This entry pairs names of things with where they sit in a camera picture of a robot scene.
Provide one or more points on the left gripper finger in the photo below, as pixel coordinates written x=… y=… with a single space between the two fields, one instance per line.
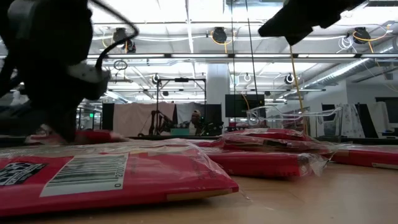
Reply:
x=66 y=130

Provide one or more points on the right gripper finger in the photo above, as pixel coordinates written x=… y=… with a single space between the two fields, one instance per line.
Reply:
x=292 y=18
x=296 y=35

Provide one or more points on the red Orville popcorn bag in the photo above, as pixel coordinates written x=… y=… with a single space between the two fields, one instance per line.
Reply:
x=367 y=157
x=93 y=136
x=140 y=177
x=255 y=163
x=267 y=133

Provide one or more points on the clear plastic basket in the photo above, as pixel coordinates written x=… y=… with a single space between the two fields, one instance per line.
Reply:
x=295 y=115

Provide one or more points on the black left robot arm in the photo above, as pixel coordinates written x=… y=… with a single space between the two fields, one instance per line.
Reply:
x=46 y=31

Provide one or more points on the brown background robot arm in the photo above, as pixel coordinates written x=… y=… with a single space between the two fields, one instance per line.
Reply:
x=154 y=123

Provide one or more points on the black upright panel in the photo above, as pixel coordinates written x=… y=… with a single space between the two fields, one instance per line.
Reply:
x=108 y=116

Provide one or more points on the beige curtain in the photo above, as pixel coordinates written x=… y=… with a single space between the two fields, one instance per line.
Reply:
x=130 y=119

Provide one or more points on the black monitor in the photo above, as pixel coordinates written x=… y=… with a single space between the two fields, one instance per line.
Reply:
x=236 y=105

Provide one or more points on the white patterned cloth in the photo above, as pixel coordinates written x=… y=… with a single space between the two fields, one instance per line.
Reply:
x=351 y=119

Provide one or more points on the teal box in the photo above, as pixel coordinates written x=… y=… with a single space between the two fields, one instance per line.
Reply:
x=179 y=132

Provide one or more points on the person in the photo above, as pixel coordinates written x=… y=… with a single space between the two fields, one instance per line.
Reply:
x=196 y=119

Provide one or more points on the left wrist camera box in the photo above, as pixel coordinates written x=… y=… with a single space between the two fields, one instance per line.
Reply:
x=90 y=76

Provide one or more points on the silver air duct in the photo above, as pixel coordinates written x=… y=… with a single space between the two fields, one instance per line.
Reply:
x=342 y=71

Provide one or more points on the black camera stand frame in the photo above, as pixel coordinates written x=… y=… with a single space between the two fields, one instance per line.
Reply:
x=181 y=80

